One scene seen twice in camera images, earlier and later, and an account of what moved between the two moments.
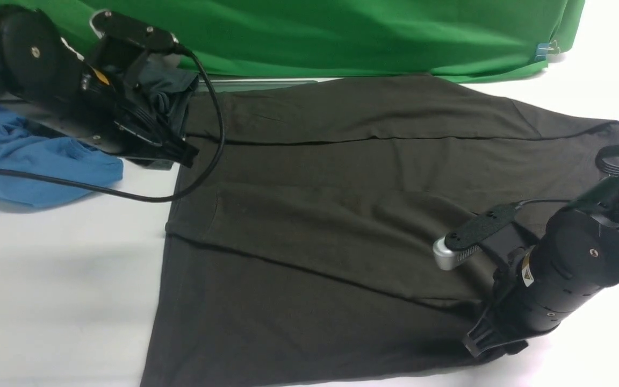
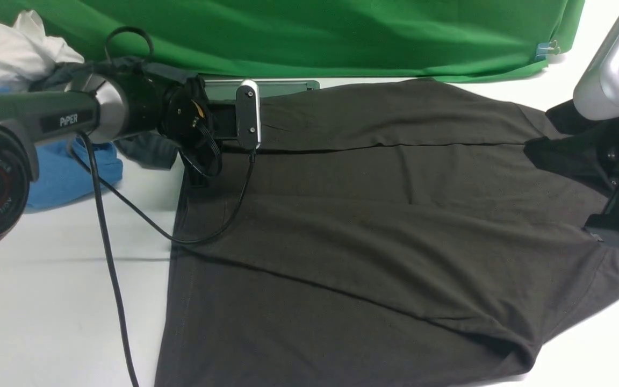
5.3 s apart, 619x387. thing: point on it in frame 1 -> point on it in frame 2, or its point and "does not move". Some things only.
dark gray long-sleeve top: [306, 217] does not move
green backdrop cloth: [495, 41] does not move
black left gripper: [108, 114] -> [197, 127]
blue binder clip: [544, 49] does not move
